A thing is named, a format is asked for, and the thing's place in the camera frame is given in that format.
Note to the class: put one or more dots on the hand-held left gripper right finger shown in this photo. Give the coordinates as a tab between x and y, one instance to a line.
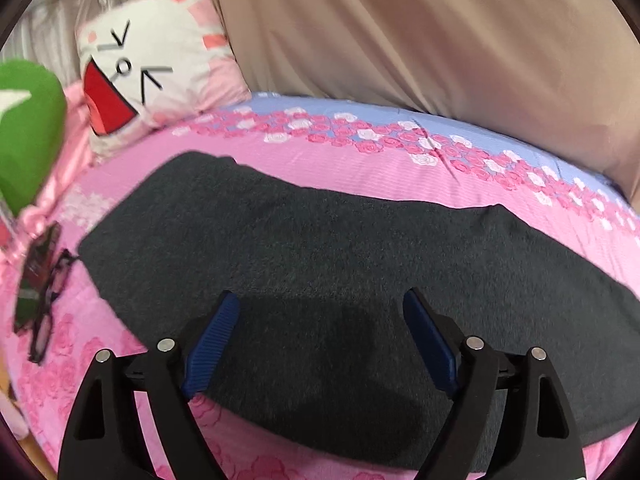
431	345

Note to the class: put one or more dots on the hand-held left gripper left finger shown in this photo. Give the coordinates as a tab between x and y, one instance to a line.
212	345

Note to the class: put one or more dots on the dark grey pants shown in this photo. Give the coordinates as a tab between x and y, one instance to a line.
320	280

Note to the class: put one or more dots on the black eyeglasses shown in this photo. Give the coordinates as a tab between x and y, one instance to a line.
52	290

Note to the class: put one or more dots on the pink floral bedsheet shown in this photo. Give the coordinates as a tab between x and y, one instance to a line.
380	175

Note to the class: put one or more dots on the dark printed packet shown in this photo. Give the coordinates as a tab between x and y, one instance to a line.
35	270

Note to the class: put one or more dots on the white cat face pillow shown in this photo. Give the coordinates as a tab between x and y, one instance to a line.
165	70

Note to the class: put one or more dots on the green plush cushion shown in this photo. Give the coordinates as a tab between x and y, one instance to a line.
27	130

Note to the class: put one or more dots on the beige draped cloth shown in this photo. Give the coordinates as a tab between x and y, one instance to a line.
425	35

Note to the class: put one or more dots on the white pleated curtain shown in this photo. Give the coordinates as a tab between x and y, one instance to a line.
55	20

